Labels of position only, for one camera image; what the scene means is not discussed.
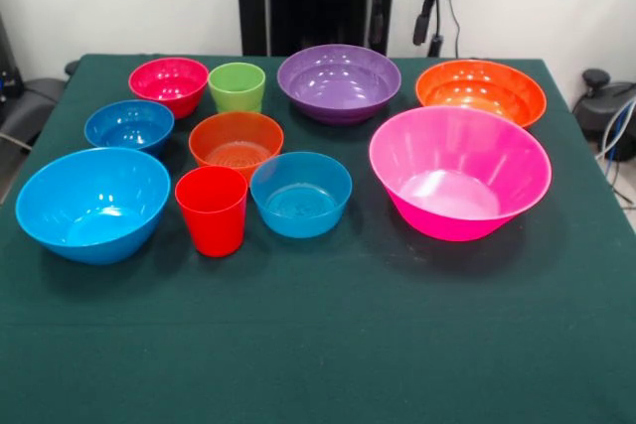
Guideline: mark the small pink-red bowl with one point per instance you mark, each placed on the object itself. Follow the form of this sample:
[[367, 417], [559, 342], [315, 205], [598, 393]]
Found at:
[[169, 81]]

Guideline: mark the black round knob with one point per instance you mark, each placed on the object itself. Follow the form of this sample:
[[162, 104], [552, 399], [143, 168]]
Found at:
[[72, 68]]

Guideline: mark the red cup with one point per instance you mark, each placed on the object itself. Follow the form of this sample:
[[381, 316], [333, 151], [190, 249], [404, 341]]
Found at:
[[213, 215]]

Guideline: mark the small orange ridged bowl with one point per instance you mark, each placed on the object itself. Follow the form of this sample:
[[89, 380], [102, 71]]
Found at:
[[233, 141]]

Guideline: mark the green cup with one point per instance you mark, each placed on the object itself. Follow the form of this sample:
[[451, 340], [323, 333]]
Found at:
[[236, 91]]

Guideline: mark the large pink bowl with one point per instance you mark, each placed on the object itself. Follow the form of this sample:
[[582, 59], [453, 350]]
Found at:
[[457, 171]]

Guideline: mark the small dark blue bowl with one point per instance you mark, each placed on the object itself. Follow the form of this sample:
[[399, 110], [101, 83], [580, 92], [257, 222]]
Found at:
[[129, 128]]

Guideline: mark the large blue bowl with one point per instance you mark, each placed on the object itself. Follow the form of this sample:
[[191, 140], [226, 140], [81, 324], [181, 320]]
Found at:
[[94, 200]]

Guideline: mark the dark green tablecloth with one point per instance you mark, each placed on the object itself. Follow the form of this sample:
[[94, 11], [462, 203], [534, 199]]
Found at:
[[318, 334]]

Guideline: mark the large orange bowl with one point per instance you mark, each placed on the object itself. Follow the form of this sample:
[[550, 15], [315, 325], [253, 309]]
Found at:
[[477, 91]]

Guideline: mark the purple bowl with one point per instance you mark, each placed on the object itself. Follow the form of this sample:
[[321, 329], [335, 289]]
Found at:
[[338, 86]]

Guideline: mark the black equipment rack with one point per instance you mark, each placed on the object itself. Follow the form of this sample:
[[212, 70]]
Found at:
[[7, 71]]

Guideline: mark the small light blue ridged bowl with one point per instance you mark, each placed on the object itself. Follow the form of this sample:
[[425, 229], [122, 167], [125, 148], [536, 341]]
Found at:
[[298, 195]]

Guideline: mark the black floor stand base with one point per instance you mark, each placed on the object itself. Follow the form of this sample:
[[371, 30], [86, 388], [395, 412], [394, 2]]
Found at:
[[35, 101], [596, 101]]

